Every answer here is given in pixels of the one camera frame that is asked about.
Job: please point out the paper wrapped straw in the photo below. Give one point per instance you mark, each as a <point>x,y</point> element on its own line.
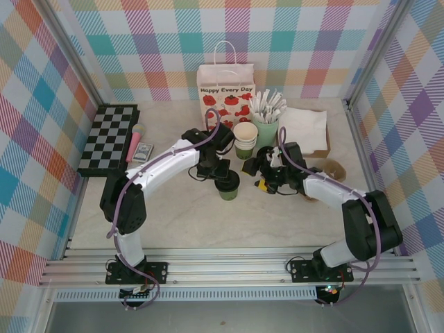
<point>274,104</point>
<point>280,109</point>
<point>267,102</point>
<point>255,108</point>
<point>261,104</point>

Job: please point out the aluminium frame post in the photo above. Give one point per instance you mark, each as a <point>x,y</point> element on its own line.
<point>378,52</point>
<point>79,52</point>

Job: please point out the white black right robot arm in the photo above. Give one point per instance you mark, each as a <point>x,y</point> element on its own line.
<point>329,190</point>

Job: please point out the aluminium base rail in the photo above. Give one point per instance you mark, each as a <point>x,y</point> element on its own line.
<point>225,267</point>

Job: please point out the pink toy microphone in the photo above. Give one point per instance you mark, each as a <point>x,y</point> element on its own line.
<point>135,145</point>

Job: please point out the blue playing cards box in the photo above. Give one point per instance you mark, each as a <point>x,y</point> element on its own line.
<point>143,152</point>

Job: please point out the black plastic cup lid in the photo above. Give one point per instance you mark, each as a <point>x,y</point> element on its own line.
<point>233,184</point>

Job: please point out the mint green straw holder cup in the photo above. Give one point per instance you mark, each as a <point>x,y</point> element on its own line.
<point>265,135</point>

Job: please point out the black grey chessboard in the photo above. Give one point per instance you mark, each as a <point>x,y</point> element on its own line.
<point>104,138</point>

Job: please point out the small circuit board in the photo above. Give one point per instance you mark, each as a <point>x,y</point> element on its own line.
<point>138,290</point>
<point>329,289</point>

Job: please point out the red white paper gift bag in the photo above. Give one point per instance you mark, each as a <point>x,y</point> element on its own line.
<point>229,100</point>

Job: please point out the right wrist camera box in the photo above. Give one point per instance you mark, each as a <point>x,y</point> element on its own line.
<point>274,159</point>

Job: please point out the white paper napkin stack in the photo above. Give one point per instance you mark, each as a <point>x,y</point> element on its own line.
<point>305,125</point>

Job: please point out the green paper coffee cup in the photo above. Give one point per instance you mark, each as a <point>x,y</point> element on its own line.
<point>228,196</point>

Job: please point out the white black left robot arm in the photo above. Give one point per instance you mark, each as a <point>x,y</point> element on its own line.
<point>163,166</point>

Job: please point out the aluminium side rail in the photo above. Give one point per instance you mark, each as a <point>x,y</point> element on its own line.
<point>360,138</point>

